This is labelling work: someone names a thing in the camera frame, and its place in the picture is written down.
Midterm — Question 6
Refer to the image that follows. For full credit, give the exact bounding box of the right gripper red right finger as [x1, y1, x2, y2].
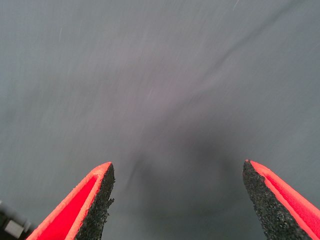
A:
[242, 159, 320, 240]

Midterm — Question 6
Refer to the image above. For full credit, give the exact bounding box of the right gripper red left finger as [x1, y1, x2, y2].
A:
[26, 161, 116, 240]

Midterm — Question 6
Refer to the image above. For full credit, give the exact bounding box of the dark grey table cloth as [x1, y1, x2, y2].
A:
[0, 0, 320, 240]

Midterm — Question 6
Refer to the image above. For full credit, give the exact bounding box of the smooth black right camera cable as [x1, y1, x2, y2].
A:
[0, 199, 32, 240]

